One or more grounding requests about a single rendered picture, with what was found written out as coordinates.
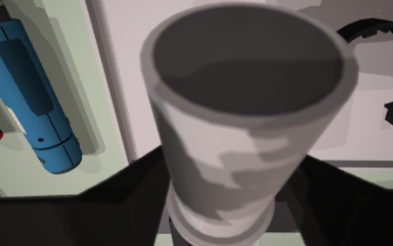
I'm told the blue screwdriver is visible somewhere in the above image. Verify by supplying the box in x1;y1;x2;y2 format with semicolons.
0;0;82;174

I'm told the grey hollow tube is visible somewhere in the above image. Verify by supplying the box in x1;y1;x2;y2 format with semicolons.
139;2;360;246

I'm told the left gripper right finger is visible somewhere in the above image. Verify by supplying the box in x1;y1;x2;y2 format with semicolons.
281;154;393;246

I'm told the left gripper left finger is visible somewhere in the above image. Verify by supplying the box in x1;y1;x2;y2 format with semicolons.
0;145;171;246

